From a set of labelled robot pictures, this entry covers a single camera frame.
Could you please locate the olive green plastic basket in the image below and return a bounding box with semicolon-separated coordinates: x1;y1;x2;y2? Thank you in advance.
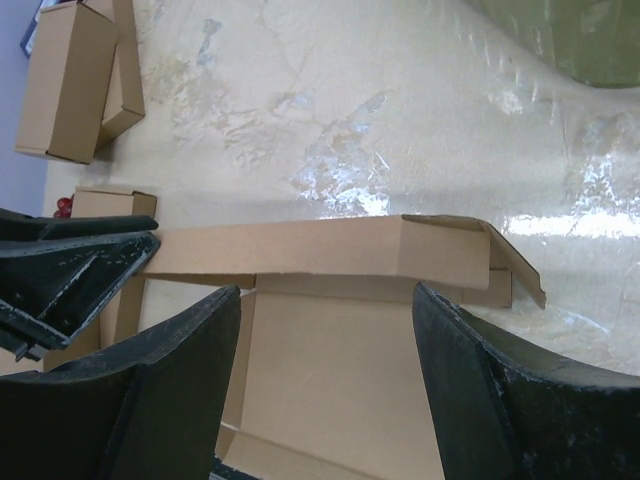
469;0;639;89

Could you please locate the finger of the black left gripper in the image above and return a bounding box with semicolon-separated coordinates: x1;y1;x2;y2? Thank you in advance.
1;232;160;361
0;209;158;241

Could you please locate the folded cardboard box upper left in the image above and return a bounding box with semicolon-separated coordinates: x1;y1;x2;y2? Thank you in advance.
14;2;117;164

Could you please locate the red grape bunch on table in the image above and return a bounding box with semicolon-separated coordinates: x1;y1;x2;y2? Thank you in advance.
53;196;74;218

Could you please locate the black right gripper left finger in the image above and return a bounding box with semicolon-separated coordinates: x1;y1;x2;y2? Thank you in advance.
1;286;241;479

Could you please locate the purple white flat box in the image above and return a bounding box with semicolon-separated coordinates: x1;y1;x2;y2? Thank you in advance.
20;7;41;59

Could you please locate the folded cardboard box lower left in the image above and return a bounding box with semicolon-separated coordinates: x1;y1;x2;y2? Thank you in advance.
1;187;157;375

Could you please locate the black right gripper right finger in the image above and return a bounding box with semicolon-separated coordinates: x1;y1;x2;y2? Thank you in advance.
412;283;639;479

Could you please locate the brown cardboard box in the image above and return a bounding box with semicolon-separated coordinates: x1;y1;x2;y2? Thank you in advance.
143;215;546;479

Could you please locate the cardboard box under upper left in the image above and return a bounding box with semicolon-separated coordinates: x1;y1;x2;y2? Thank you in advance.
85;0;145;150

